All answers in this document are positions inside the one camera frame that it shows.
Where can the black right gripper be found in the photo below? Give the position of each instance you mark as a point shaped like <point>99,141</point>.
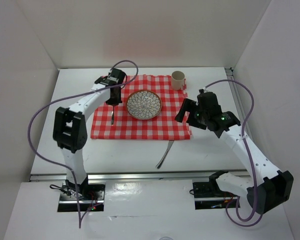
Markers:
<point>187,105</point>

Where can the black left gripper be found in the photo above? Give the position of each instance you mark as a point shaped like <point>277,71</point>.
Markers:
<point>115,101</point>

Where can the silver metal fork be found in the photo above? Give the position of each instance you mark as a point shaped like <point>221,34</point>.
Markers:
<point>112,115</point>

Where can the red white checkered cloth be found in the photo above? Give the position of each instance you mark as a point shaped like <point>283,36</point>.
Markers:
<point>161,127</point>

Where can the floral patterned ceramic plate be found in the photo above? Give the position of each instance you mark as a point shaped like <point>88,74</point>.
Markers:
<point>143,104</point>

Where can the silver metal knife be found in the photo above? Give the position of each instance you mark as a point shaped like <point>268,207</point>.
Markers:
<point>160,163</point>

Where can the beige paper cup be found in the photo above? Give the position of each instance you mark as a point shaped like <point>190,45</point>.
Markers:
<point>177,80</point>

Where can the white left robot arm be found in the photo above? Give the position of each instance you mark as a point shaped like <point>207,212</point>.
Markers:
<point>70,129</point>

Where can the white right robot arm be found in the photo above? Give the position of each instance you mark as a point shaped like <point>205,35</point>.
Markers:
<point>269,187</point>

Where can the aluminium frame rail right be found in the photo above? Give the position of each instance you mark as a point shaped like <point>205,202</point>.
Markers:
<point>230,101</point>

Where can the aluminium frame rail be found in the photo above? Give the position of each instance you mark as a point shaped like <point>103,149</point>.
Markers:
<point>230,101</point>
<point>154,175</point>

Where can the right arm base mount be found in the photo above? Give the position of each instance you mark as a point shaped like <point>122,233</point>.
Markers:
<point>208,197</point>

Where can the aluminium frame rail front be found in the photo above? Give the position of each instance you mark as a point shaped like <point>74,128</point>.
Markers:
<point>154,175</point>

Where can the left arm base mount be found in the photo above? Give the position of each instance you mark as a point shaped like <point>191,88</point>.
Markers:
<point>93,199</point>

